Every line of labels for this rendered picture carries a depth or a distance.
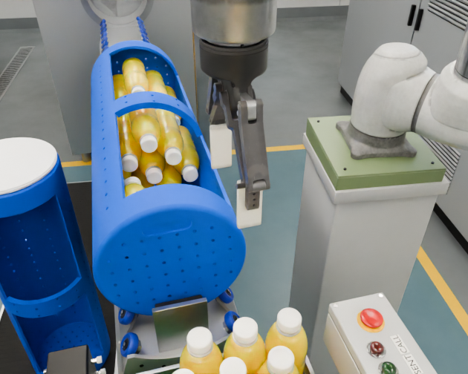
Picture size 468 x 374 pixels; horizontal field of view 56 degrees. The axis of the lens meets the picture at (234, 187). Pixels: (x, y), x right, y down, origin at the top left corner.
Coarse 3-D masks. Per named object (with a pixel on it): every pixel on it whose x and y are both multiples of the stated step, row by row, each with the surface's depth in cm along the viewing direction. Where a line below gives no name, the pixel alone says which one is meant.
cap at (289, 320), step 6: (282, 312) 72; (288, 312) 72; (294, 312) 72; (282, 318) 71; (288, 318) 71; (294, 318) 71; (300, 318) 71; (282, 324) 70; (288, 324) 70; (294, 324) 70; (300, 324) 71; (282, 330) 71; (288, 330) 70; (294, 330) 70
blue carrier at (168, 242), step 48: (144, 48) 138; (96, 96) 122; (144, 96) 108; (96, 144) 103; (96, 192) 89; (144, 192) 78; (192, 192) 79; (96, 240) 78; (144, 240) 77; (192, 240) 80; (240, 240) 83; (144, 288) 84; (192, 288) 87
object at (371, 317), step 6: (366, 312) 72; (372, 312) 72; (378, 312) 72; (360, 318) 71; (366, 318) 71; (372, 318) 71; (378, 318) 71; (366, 324) 70; (372, 324) 70; (378, 324) 70
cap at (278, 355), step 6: (276, 348) 67; (282, 348) 67; (270, 354) 66; (276, 354) 66; (282, 354) 66; (288, 354) 66; (270, 360) 65; (276, 360) 65; (282, 360) 65; (288, 360) 65; (270, 366) 65; (276, 366) 64; (282, 366) 64; (288, 366) 64; (276, 372) 65; (282, 372) 64; (288, 372) 65
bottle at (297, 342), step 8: (272, 328) 74; (272, 336) 73; (280, 336) 72; (288, 336) 71; (296, 336) 72; (304, 336) 73; (272, 344) 73; (280, 344) 72; (288, 344) 71; (296, 344) 72; (304, 344) 73; (296, 352) 72; (304, 352) 73; (296, 360) 73; (304, 360) 75; (304, 368) 78
